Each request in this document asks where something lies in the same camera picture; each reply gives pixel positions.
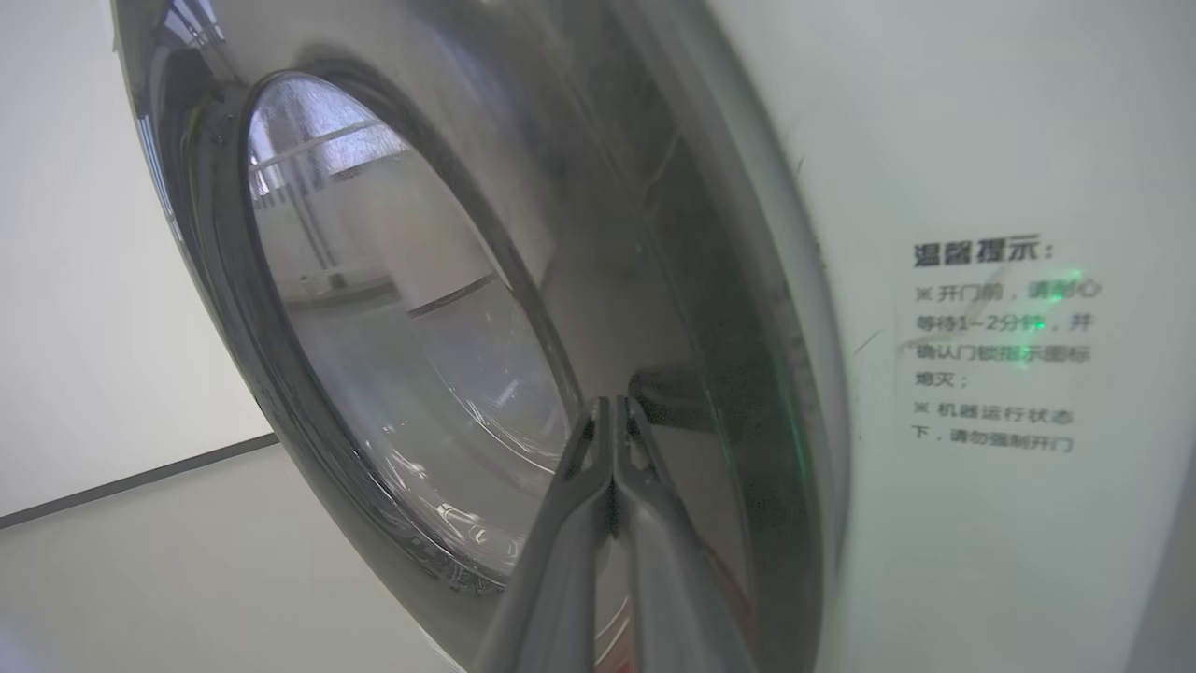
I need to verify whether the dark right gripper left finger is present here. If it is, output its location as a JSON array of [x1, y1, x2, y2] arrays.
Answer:
[[472, 396, 616, 673]]

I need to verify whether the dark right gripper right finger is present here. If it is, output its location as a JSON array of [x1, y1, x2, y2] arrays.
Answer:
[[614, 396, 759, 673]]

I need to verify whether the dark grey glass washer door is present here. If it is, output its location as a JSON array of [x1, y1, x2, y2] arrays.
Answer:
[[110, 0, 853, 673]]

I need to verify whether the white front-load washing machine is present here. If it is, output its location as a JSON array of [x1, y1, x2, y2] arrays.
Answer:
[[411, 0, 1196, 673]]

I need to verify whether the printed text notice sticker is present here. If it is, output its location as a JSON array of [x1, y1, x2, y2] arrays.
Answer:
[[897, 234, 1109, 461]]

